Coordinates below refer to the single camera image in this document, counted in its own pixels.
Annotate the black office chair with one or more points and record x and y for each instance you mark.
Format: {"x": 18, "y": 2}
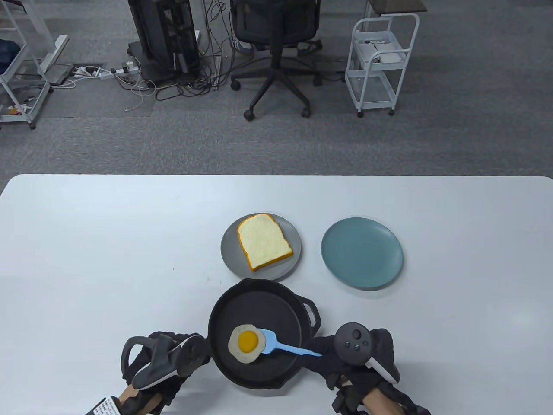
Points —
{"x": 276, "y": 17}

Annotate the person's left hand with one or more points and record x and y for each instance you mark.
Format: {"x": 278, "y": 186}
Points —
{"x": 173, "y": 389}

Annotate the white rolling cart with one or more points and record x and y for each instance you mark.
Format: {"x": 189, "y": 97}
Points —
{"x": 370, "y": 93}

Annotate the white power strip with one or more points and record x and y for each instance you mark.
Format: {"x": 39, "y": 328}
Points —
{"x": 106, "y": 74}

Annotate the dark blue bag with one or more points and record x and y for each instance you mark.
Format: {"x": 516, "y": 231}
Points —
{"x": 6, "y": 56}

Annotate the light blue dessert shovel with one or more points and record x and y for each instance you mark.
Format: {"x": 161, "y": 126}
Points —
{"x": 270, "y": 341}

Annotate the person's left forearm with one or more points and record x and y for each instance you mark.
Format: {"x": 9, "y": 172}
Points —
{"x": 129, "y": 395}

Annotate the person's right forearm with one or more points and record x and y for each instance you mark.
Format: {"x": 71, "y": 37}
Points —
{"x": 380, "y": 402}

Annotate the brown side table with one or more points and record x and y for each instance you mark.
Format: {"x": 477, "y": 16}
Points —
{"x": 397, "y": 5}

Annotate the white desk leg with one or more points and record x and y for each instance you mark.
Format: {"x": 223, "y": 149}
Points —
{"x": 55, "y": 46}

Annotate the black labelled wrist module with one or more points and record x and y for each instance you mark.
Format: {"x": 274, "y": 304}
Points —
{"x": 106, "y": 407}

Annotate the toast slice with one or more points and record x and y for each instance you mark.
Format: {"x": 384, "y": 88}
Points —
{"x": 263, "y": 244}

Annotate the black cast iron skillet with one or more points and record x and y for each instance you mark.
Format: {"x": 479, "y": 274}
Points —
{"x": 268, "y": 311}

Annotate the black computer tower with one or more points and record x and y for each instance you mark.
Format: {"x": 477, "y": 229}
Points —
{"x": 160, "y": 30}

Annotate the white device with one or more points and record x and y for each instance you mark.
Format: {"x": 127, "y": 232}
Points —
{"x": 391, "y": 55}

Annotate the teal plate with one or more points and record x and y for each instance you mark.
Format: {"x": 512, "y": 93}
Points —
{"x": 363, "y": 255}

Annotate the dark grey tracking controller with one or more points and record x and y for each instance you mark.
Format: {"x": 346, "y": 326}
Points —
{"x": 190, "y": 359}
{"x": 354, "y": 341}

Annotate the fried egg slice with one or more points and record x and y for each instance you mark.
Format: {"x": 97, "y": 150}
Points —
{"x": 246, "y": 342}

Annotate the grey plate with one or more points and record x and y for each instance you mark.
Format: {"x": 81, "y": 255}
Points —
{"x": 233, "y": 263}

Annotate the white metal rack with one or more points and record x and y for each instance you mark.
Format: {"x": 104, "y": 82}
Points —
{"x": 17, "y": 119}

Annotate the person's right hand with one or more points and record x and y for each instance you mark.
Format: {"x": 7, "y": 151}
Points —
{"x": 328, "y": 367}

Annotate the black floor outlet box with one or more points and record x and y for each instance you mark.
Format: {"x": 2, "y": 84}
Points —
{"x": 65, "y": 73}

